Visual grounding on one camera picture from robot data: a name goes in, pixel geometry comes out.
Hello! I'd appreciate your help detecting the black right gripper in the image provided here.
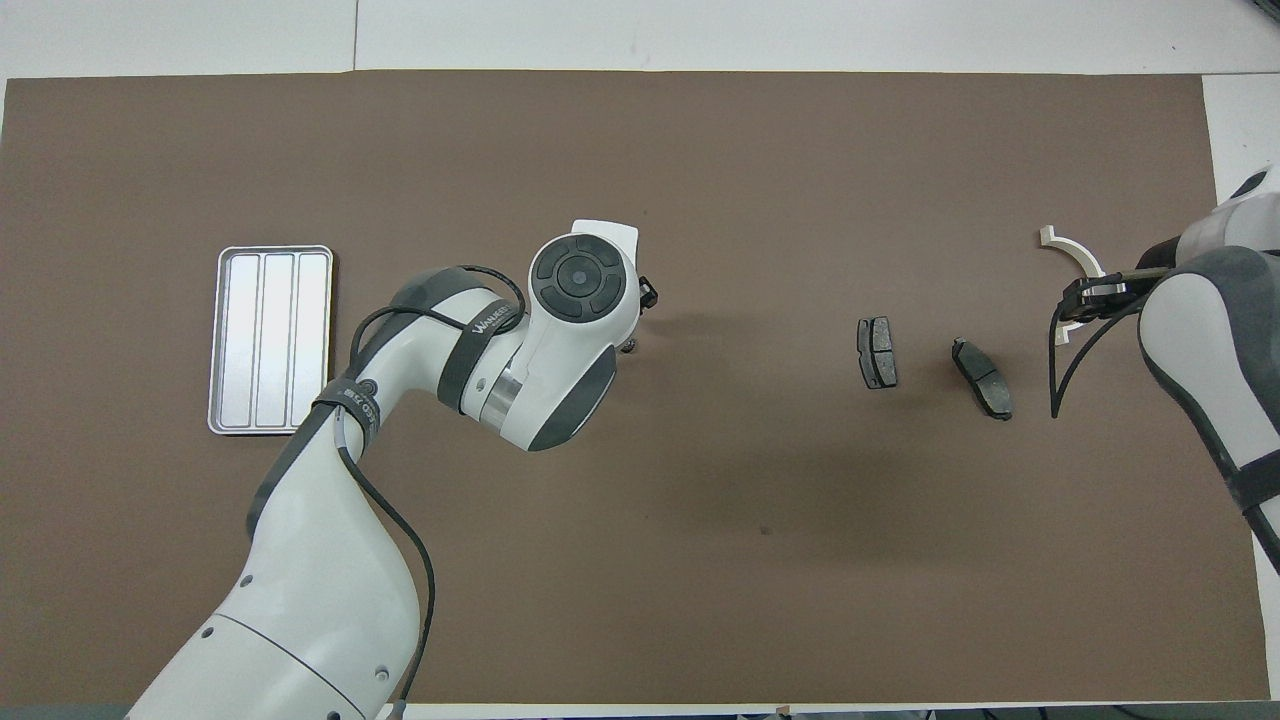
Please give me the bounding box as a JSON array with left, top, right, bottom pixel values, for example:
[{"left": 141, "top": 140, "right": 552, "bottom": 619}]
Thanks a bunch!
[{"left": 1062, "top": 268, "right": 1166, "bottom": 323}]

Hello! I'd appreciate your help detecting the silver metal tray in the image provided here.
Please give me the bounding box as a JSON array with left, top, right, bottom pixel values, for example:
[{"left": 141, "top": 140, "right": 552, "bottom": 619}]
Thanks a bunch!
[{"left": 207, "top": 245, "right": 334, "bottom": 437}]

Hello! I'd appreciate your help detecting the curved dark brake pad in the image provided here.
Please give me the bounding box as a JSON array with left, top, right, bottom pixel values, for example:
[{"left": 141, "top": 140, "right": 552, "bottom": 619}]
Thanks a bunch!
[{"left": 950, "top": 337, "right": 1015, "bottom": 422}]

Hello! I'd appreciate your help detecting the rectangular dark brake pad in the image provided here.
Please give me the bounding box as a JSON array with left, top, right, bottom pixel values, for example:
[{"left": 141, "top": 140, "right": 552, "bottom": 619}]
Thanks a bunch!
[{"left": 856, "top": 316, "right": 899, "bottom": 391}]

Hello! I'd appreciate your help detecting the brown table mat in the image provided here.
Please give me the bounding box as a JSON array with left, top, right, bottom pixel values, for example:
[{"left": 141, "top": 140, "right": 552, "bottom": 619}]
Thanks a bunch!
[{"left": 0, "top": 70, "right": 1271, "bottom": 706}]

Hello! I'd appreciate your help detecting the white half ring bracket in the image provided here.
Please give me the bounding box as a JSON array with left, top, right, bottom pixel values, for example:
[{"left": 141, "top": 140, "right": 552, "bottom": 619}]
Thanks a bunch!
[{"left": 1040, "top": 226, "right": 1106, "bottom": 346}]

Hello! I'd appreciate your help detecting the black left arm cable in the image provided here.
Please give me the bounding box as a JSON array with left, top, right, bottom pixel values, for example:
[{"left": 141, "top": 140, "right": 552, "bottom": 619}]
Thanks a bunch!
[{"left": 335, "top": 263, "right": 528, "bottom": 706}]

